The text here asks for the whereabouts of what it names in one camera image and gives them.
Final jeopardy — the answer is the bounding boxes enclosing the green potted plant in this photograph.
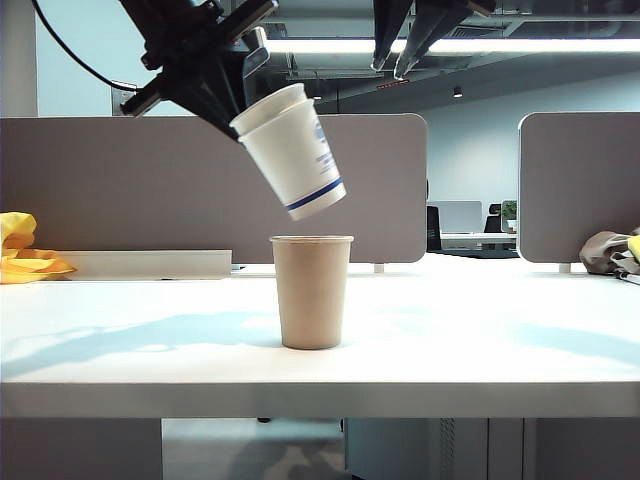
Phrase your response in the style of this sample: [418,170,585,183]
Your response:
[500,200,519,235]

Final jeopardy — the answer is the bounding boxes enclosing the white background desk screen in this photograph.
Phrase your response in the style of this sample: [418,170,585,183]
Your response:
[428,200,483,235]

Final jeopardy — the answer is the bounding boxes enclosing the dark chair behind partition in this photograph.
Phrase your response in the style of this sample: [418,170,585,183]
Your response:
[426,206,441,253]

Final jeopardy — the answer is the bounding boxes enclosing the linear ceiling light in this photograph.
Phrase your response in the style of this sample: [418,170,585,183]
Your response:
[259,37,640,55]

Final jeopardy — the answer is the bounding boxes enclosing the white paper cup blue stripe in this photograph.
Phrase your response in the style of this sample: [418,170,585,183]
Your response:
[237,98,348,223]
[228,82,307,137]

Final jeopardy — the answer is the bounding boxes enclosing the long white cable box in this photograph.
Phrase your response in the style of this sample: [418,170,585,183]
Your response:
[57,248,234,281]

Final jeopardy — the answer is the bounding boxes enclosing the black office chair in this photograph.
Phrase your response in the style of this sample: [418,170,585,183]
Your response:
[483,203,503,234]

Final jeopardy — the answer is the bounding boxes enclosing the brown paper cup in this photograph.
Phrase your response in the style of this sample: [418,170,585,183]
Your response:
[269,234,355,351]

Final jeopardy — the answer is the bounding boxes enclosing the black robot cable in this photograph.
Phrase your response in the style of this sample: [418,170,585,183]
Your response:
[30,0,139,92]

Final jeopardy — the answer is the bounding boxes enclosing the grey-brown fabric bag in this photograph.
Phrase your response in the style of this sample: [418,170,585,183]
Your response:
[579,228,640,286]

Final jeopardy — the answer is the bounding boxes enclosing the white background desk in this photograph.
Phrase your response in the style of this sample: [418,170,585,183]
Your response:
[438,232,519,251]

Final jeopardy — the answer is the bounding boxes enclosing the wide grey desk partition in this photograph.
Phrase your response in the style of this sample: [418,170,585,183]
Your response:
[0,113,429,274]

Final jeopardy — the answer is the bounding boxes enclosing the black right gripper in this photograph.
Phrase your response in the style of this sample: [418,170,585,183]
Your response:
[370,0,497,80]

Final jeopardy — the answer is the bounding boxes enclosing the grey desk side panel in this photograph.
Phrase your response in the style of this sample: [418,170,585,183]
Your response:
[523,418,640,480]
[0,417,164,480]

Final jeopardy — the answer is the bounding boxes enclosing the yellow cloth bag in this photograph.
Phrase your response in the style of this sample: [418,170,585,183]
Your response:
[0,211,78,285]

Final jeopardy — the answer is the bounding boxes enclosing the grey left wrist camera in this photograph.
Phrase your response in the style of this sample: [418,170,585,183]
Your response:
[242,27,272,76]

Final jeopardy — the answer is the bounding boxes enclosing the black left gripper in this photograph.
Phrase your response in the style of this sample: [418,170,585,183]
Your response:
[119,0,280,142]

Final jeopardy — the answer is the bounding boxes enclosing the grey under-desk cabinet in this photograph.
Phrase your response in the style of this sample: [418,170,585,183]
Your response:
[344,418,525,480]

